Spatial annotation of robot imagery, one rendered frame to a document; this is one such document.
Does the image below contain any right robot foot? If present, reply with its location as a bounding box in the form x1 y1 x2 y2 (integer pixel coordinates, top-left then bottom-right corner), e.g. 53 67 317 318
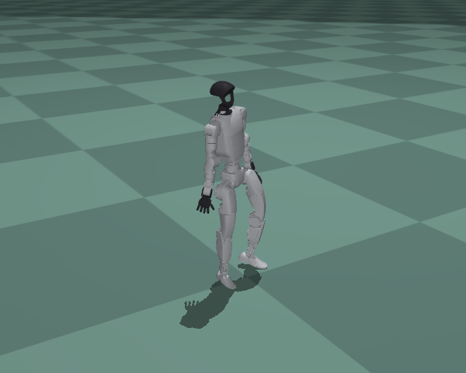
216 271 237 289

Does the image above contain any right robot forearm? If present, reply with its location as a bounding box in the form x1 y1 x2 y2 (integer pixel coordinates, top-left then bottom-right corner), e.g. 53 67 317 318
203 158 216 196

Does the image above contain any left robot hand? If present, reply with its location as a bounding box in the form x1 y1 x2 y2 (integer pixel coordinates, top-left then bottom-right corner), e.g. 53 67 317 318
251 162 262 184

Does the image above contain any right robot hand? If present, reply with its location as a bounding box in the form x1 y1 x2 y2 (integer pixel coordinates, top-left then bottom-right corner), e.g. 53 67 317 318
196 189 214 214

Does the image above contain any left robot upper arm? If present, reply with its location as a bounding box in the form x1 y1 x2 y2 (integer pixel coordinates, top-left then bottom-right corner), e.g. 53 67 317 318
234 106 249 145

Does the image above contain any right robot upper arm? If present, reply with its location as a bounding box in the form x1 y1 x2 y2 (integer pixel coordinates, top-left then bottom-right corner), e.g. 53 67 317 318
204 120 221 167

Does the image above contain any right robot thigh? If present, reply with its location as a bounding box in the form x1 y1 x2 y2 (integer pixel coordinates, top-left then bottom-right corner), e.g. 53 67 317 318
214 180 237 242

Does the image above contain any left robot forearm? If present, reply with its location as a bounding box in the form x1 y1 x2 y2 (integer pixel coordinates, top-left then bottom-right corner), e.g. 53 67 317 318
242 143 252 169

